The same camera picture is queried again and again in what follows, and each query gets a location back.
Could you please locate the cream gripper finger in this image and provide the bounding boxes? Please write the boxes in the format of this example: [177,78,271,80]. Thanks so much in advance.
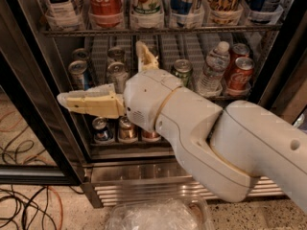
[136,41,159,72]
[57,83,126,119]

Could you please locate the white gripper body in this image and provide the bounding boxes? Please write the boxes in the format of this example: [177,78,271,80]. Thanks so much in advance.
[124,69,183,131]

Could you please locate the red coke can top shelf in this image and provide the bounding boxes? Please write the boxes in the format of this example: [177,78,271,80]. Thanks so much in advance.
[89,0,123,28]

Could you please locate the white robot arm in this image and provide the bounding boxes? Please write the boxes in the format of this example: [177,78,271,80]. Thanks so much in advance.
[58,68,307,211]

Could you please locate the blue pepsi can bottom shelf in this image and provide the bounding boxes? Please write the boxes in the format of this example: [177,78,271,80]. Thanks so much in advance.
[92,117,113,143]

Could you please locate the white silver can middle front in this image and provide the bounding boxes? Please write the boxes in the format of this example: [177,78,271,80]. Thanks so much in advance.
[106,62,129,94]

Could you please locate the white silver can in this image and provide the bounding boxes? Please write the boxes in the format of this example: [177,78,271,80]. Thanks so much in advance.
[106,62,129,94]
[107,46,125,64]

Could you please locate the white silver can middle rear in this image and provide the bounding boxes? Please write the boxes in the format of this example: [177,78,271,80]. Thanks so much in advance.
[107,46,125,64]

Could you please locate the green can middle shelf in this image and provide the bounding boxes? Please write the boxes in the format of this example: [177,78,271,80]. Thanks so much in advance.
[171,58,193,87]

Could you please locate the blue silver can middle front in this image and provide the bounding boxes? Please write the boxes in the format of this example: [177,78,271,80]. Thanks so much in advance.
[68,60,94,90]

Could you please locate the bronze can bottom shelf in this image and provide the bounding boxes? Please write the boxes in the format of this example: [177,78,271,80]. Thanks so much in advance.
[118,116,137,142]

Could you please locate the red can bottom shelf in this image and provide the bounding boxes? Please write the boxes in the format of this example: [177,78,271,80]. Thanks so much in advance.
[142,130,160,142]

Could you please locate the blue silver can middle rear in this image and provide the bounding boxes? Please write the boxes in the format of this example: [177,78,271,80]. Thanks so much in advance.
[72,48,90,62]

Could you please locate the white green 7up can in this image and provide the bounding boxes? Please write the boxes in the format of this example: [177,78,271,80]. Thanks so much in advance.
[130,0,162,28]

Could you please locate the clear water bottle middle shelf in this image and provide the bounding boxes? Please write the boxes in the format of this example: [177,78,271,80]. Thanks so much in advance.
[197,41,230,97]

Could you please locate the blue silver can top shelf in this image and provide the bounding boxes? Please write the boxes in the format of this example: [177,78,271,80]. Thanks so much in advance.
[170,0,203,29]

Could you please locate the stainless steel glass-door fridge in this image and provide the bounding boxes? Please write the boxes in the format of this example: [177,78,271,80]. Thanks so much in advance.
[0,0,306,208]

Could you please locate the red coke can middle rear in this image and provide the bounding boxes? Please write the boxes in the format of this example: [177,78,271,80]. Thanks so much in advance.
[230,43,250,61]

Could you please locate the white black tea can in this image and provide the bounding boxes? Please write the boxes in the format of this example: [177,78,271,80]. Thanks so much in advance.
[44,0,84,31]

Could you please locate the red coke can middle front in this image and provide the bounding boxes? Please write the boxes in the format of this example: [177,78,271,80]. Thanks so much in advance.
[226,57,254,90]

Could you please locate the clear plastic bin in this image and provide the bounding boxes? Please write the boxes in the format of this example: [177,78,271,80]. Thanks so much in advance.
[104,195,215,230]

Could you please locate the orange cable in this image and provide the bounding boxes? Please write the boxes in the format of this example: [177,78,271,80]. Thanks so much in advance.
[47,185,65,230]

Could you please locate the black cable bundle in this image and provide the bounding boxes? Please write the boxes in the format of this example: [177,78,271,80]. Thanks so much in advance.
[0,185,59,230]

